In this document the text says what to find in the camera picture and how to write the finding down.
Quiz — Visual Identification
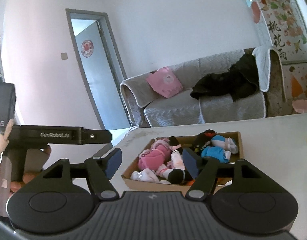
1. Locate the cardboard box tray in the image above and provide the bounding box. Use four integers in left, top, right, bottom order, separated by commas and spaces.
121, 130, 243, 194

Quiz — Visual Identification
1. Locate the pink fluffy sock roll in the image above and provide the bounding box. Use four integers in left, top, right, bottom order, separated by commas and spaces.
138, 138, 171, 171

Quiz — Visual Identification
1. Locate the blue sock roll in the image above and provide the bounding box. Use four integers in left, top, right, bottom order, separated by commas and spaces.
201, 146, 232, 163

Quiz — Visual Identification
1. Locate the pink white bow sock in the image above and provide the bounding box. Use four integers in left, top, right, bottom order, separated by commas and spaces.
155, 164, 173, 180

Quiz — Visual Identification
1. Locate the decorated refrigerator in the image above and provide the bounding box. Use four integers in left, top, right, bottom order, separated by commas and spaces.
250, 0, 307, 100

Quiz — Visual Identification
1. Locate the black clothing on sofa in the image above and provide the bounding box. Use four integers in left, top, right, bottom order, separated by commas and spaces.
190, 54, 260, 101

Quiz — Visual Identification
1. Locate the pink cushion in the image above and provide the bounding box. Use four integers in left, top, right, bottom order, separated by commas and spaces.
146, 67, 183, 99

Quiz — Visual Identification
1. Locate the black sock with yellow dot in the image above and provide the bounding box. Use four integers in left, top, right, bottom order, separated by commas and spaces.
192, 129, 217, 156

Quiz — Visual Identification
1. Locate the black sock with blue band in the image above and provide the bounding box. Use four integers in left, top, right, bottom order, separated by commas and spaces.
168, 168, 192, 185

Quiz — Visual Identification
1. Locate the grey door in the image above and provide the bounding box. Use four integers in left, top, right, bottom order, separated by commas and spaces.
66, 9, 131, 130

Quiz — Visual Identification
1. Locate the grey sofa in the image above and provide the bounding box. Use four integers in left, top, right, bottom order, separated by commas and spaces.
120, 46, 291, 127

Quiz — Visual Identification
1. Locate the white sock roll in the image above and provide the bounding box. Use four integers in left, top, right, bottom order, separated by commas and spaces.
130, 168, 159, 183

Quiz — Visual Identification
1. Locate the white and blue sock bundle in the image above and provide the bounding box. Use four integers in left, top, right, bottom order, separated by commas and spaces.
211, 135, 239, 154

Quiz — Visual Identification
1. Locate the white pink striped sock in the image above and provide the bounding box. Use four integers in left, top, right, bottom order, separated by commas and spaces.
171, 150, 185, 170

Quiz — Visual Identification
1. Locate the black and pink sock roll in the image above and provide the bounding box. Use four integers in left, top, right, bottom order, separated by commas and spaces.
169, 136, 183, 154

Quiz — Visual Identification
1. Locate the person's left hand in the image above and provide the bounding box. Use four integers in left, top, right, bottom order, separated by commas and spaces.
0, 144, 52, 208

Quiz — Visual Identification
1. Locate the white quilted sofa throw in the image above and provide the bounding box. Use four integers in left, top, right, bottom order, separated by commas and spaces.
252, 46, 276, 92

